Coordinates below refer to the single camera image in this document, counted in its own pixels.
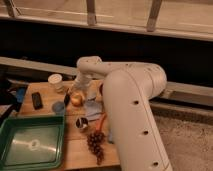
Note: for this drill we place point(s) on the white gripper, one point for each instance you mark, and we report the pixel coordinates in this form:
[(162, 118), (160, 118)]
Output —
[(84, 90)]

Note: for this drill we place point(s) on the red yellow apple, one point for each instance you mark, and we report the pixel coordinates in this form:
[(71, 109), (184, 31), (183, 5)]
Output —
[(76, 99)]

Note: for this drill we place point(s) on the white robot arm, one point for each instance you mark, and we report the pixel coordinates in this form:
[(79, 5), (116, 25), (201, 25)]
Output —
[(127, 89)]

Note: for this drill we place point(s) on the dark brown bottle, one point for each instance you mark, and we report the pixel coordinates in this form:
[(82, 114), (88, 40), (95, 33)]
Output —
[(67, 97)]

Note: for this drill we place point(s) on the white paper cup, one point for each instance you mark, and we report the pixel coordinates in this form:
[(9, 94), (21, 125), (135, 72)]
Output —
[(56, 81)]

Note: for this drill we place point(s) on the grey blue cloth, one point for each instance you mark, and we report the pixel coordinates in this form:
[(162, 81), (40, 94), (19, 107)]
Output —
[(93, 110)]

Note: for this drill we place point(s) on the small blue round lid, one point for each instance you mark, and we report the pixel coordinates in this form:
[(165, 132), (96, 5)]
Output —
[(59, 108)]

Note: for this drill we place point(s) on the small metal cup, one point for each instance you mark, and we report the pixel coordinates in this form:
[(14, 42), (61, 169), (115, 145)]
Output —
[(81, 123)]

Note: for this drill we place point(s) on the black rectangular device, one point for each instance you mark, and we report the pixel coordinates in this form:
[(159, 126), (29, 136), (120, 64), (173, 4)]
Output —
[(37, 100)]

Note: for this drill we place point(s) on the bunch of dark grapes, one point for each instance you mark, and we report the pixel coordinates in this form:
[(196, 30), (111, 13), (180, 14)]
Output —
[(94, 141)]

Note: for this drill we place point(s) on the blue sponge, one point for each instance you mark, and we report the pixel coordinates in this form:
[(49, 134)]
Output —
[(110, 140)]

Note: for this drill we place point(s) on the blue object at left edge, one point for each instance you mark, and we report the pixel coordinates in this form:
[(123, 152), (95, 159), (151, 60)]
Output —
[(20, 94)]

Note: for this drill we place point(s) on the green plastic tray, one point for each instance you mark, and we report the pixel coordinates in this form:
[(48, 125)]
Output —
[(31, 143)]

